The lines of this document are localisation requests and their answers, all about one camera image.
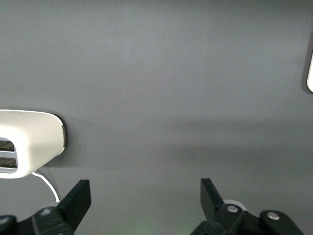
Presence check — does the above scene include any white toaster power cord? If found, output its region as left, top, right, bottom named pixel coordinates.
left=31, top=171, right=61, bottom=203

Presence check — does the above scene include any cream rectangular rabbit tray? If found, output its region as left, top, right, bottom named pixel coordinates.
left=306, top=50, right=313, bottom=93

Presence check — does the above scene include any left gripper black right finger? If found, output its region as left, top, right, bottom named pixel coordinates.
left=189, top=178, right=305, bottom=235

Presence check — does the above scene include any white toaster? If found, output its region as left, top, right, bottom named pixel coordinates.
left=0, top=109, right=67, bottom=179

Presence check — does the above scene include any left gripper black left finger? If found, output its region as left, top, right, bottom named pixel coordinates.
left=0, top=179, right=91, bottom=235

